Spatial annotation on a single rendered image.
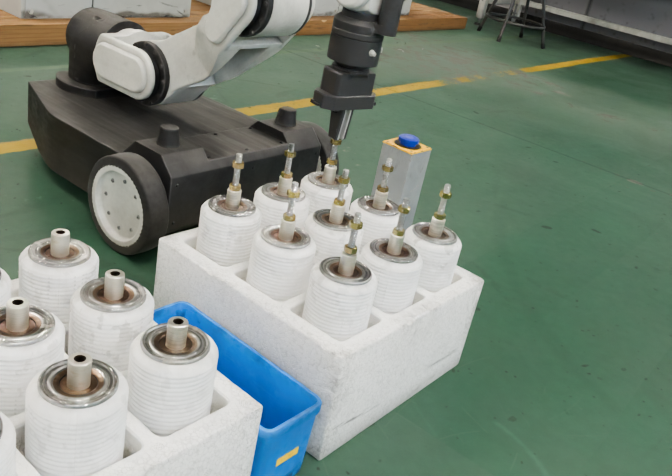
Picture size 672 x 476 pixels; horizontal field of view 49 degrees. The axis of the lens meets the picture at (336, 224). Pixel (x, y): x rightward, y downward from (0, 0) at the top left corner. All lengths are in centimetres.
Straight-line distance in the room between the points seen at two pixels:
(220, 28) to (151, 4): 188
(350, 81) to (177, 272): 42
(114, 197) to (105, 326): 65
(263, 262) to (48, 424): 44
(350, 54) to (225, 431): 65
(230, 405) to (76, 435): 19
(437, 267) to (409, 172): 27
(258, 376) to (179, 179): 52
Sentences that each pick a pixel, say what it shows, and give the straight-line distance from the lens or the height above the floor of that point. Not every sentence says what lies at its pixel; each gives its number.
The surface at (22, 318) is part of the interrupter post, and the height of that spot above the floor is 27.
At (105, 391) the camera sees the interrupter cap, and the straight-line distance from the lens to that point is 76.
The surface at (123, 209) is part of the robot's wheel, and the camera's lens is 149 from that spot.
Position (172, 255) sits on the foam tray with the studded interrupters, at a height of 17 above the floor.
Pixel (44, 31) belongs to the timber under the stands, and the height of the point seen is 5.
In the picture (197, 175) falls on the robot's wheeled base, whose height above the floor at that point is 17.
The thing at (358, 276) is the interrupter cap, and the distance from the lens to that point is 102.
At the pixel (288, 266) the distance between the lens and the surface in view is 107.
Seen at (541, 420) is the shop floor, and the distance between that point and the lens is 131.
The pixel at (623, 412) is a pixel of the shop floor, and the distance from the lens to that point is 142.
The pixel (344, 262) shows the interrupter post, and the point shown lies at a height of 27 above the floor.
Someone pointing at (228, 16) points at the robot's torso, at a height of 47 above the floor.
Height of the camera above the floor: 73
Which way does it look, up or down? 24 degrees down
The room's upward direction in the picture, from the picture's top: 12 degrees clockwise
